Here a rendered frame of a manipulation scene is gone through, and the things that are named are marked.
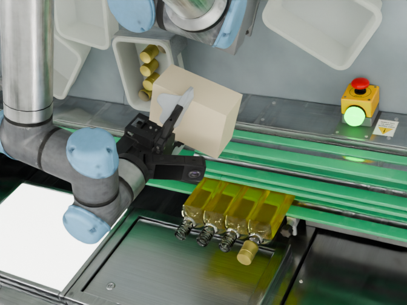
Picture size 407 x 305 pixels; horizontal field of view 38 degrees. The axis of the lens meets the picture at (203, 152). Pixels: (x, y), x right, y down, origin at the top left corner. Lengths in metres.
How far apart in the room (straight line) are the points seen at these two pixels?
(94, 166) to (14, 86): 0.17
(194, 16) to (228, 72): 0.53
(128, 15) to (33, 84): 0.32
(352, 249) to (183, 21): 0.77
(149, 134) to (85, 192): 0.21
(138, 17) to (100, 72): 0.67
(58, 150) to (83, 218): 0.12
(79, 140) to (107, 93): 0.93
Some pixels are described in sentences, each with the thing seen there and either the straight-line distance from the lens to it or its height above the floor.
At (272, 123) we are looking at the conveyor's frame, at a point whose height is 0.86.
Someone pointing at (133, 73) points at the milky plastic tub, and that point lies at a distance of 1.66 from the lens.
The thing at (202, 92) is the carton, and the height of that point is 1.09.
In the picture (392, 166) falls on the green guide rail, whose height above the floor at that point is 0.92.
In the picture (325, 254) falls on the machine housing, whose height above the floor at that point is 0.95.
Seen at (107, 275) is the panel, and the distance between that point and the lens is 1.56.
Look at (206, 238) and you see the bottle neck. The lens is 1.39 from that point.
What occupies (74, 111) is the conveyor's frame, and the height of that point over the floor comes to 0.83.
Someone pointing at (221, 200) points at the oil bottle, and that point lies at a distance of 1.45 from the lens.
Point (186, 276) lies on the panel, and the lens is 1.50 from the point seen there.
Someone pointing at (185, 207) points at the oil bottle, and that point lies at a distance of 1.45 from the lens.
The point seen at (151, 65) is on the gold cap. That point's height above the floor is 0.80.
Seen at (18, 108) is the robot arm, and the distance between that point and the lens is 0.95.
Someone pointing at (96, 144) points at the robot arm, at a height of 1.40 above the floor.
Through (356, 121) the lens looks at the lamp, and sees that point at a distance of 1.38.
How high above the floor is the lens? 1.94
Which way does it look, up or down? 42 degrees down
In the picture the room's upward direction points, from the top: 143 degrees counter-clockwise
